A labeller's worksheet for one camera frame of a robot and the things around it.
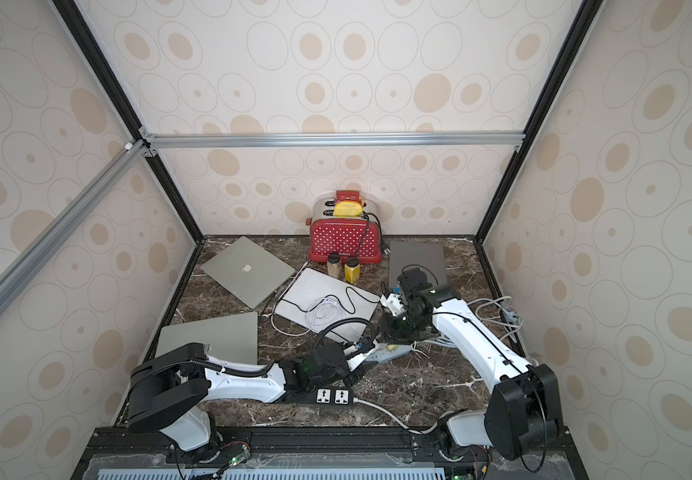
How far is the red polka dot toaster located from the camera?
1.03m

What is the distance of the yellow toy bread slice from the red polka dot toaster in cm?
1

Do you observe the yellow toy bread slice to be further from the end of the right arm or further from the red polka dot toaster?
the end of the right arm

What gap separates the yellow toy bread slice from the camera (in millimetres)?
1042

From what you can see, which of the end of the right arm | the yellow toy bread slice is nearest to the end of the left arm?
the end of the right arm

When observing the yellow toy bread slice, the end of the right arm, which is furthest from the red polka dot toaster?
the end of the right arm
